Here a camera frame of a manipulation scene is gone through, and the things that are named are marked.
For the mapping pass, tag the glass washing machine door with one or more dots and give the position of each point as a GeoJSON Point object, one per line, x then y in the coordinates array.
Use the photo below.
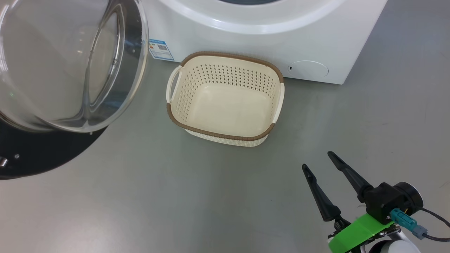
{"type": "Point", "coordinates": [52, 70]}

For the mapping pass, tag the black round right wrist housing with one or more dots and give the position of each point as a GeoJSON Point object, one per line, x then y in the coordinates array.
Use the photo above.
{"type": "Point", "coordinates": [415, 198]}

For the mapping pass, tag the blue energy label sticker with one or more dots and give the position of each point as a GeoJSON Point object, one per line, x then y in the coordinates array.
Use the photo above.
{"type": "Point", "coordinates": [161, 50]}

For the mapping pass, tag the round white filter cover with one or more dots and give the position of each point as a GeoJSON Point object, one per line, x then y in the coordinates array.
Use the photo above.
{"type": "Point", "coordinates": [308, 69]}

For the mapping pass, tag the teal right camera connector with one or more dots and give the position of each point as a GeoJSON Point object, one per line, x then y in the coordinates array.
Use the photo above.
{"type": "Point", "coordinates": [407, 223]}

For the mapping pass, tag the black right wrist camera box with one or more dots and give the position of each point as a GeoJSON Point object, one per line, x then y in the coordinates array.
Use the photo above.
{"type": "Point", "coordinates": [383, 202]}

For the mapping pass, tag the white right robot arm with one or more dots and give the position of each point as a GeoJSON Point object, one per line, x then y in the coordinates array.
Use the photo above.
{"type": "Point", "coordinates": [393, 247]}

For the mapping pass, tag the white front-load washing machine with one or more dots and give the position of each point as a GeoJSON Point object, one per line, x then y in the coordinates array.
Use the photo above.
{"type": "Point", "coordinates": [316, 35]}

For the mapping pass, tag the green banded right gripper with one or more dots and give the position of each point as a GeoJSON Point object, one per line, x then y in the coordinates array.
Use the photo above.
{"type": "Point", "coordinates": [355, 235]}

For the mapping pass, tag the cream perforated laundry basket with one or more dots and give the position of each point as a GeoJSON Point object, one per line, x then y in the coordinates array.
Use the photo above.
{"type": "Point", "coordinates": [228, 109]}

